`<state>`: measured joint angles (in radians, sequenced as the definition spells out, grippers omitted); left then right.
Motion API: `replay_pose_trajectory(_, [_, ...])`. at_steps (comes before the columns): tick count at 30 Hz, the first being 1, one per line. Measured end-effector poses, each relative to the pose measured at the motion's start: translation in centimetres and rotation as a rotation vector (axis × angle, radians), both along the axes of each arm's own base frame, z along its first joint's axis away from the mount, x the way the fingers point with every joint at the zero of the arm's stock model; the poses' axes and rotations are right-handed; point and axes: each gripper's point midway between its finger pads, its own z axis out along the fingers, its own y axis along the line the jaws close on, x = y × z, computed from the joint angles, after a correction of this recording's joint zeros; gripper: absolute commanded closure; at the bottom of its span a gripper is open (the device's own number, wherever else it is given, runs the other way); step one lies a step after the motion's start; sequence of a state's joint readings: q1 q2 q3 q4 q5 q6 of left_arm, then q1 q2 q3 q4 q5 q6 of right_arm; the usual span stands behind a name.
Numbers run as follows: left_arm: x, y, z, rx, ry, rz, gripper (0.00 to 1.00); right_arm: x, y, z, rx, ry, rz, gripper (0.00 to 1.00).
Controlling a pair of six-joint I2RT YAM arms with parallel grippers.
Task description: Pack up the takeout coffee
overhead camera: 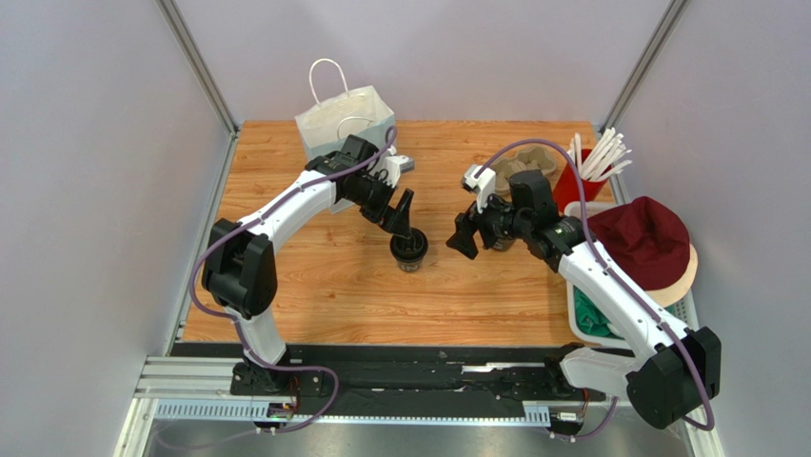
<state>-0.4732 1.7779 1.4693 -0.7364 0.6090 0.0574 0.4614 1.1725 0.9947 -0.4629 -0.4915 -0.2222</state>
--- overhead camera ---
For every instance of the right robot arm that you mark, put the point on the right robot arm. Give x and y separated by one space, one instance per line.
670 369

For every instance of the bottom pulp cup carrier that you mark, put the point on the bottom pulp cup carrier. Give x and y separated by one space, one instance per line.
532 157

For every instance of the single black coffee cup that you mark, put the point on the single black coffee cup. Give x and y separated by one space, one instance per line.
409 261

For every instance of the maroon bucket hat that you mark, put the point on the maroon bucket hat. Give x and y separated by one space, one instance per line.
652 245

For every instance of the green cloth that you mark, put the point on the green cloth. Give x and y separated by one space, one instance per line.
589 319

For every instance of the black coffee cup right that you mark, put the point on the black coffee cup right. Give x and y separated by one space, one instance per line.
503 242

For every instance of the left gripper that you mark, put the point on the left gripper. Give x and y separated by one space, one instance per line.
398 219

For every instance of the red cup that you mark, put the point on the red cup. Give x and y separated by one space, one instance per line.
566 191

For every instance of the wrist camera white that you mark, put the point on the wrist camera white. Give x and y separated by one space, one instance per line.
481 181
393 167

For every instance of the black plastic cup lid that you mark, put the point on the black plastic cup lid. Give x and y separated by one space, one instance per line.
417 242

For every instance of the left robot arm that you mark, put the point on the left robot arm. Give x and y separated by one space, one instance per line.
238 268

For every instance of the white paper straws bundle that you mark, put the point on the white paper straws bundle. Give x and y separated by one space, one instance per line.
607 159

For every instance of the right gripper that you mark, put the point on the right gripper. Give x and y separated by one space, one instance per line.
477 224

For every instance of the right aluminium frame post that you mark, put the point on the right aluminium frame post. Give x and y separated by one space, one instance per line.
644 64

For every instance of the white plastic basket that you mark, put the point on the white plastic basket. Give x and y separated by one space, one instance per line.
680 304

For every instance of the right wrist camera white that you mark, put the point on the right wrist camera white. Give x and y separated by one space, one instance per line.
481 181

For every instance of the white paper bag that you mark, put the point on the white paper bag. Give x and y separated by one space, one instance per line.
361 112

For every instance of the aluminium frame post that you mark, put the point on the aluminium frame post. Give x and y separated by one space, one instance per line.
644 64
185 39

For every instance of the left aluminium frame post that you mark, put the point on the left aluminium frame post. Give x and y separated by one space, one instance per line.
185 39

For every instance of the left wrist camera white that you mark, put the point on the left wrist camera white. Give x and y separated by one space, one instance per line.
393 167

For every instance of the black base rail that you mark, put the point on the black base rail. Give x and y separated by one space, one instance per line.
412 381

